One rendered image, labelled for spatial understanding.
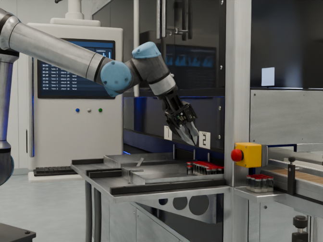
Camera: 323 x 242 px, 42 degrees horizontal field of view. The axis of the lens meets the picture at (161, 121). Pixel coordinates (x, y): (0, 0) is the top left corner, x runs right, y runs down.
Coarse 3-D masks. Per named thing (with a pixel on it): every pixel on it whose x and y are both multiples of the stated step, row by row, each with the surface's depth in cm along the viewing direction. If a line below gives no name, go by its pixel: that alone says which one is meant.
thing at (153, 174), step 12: (132, 168) 159; (144, 168) 161; (156, 168) 162; (168, 168) 164; (180, 168) 166; (144, 180) 134; (156, 180) 135; (168, 180) 137; (180, 180) 138; (192, 180) 140
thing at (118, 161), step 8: (168, 152) 202; (104, 160) 188; (112, 160) 176; (120, 160) 192; (128, 160) 194; (136, 160) 195; (144, 160) 197; (152, 160) 197; (160, 160) 197; (168, 160) 197; (176, 160) 175; (184, 160) 176; (192, 160) 178
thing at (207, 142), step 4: (200, 132) 158; (204, 132) 156; (200, 136) 158; (204, 136) 156; (208, 136) 153; (200, 140) 158; (208, 140) 153; (200, 144) 158; (208, 144) 153; (208, 148) 153
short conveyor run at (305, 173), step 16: (272, 160) 140; (288, 160) 127; (272, 176) 136; (288, 176) 127; (304, 176) 132; (320, 176) 121; (288, 192) 128; (304, 192) 123; (320, 192) 117; (304, 208) 123; (320, 208) 117
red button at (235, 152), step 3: (234, 150) 131; (237, 150) 131; (231, 153) 132; (234, 153) 131; (237, 153) 130; (240, 153) 130; (231, 156) 132; (234, 156) 131; (237, 156) 130; (240, 156) 130; (234, 159) 131; (237, 159) 130; (240, 159) 131
